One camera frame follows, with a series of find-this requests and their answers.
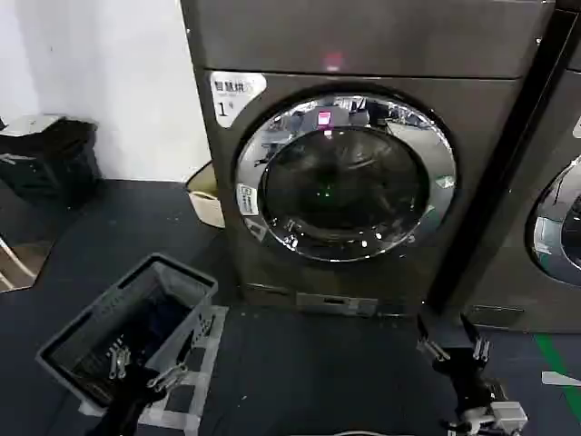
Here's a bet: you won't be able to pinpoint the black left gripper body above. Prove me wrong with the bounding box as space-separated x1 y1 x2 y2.
88 362 168 436

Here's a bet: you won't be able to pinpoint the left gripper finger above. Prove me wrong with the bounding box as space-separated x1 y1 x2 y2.
107 338 133 381
145 316 215 392

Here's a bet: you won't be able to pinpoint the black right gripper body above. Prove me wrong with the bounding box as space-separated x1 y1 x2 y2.
433 346 495 412

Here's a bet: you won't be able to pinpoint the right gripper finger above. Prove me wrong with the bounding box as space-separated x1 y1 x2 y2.
416 314 451 363
459 312 492 365

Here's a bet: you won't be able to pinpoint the dark clothes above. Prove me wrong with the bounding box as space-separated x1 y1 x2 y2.
120 294 192 358

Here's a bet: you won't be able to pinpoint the grey plastic laundry basket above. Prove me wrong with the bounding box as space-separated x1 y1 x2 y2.
34 253 219 408

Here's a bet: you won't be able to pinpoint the round glass dryer door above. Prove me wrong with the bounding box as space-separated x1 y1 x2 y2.
230 85 458 264
524 154 581 290

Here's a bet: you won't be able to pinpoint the beige plastic container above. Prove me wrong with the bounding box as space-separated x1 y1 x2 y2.
183 161 227 229

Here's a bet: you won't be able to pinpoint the grey dryer without label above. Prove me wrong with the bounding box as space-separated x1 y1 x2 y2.
467 0 581 335

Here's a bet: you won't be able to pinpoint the black plastic bin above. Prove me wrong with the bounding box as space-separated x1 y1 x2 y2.
0 114 102 201

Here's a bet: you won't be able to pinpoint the grey dryer with number label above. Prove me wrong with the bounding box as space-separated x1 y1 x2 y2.
180 0 557 319

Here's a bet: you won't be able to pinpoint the white wooden frame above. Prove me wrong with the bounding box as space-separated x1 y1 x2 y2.
0 233 38 292

